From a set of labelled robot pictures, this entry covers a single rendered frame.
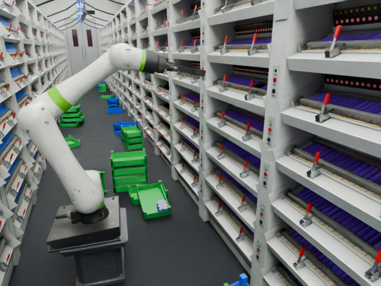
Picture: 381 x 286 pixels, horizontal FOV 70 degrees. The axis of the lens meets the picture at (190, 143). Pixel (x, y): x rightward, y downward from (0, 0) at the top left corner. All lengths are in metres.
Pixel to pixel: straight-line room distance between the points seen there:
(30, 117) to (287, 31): 0.99
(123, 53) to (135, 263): 1.17
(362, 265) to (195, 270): 0.94
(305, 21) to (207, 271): 1.32
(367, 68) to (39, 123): 1.09
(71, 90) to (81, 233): 0.67
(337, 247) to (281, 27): 0.78
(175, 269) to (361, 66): 1.35
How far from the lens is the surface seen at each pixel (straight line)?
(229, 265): 1.74
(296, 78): 1.13
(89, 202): 1.28
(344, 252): 1.07
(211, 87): 1.70
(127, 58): 1.19
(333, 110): 1.02
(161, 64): 1.24
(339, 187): 1.00
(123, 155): 2.57
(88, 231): 1.46
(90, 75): 1.32
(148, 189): 2.30
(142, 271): 1.72
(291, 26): 1.09
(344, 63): 0.91
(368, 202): 0.95
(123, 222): 1.61
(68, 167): 1.23
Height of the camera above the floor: 1.18
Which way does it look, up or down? 19 degrees down
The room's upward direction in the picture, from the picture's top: straight up
